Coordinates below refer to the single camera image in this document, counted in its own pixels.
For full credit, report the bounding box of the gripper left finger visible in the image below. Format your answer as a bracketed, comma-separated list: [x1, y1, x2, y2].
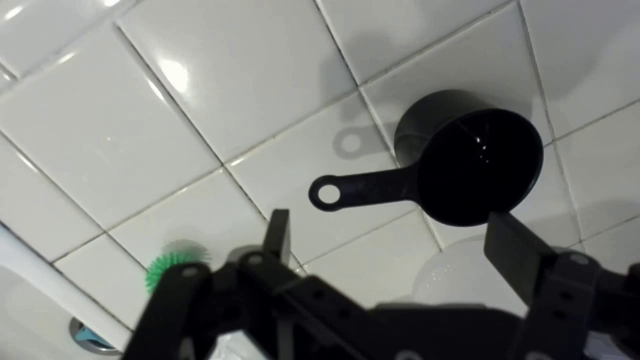
[121, 209, 381, 360]

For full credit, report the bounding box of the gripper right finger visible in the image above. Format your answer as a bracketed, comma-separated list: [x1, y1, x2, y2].
[483, 212, 640, 360]

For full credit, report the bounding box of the clear plastic cup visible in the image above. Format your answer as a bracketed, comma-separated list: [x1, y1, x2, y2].
[411, 235, 585, 317]

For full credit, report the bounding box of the green spiky ball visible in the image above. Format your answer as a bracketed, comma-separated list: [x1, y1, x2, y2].
[145, 241, 211, 295]

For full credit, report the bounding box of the black measuring cup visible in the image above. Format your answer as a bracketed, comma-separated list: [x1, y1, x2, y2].
[308, 90, 545, 228]

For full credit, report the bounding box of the white sink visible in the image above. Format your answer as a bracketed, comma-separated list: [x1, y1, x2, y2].
[0, 220, 135, 360]

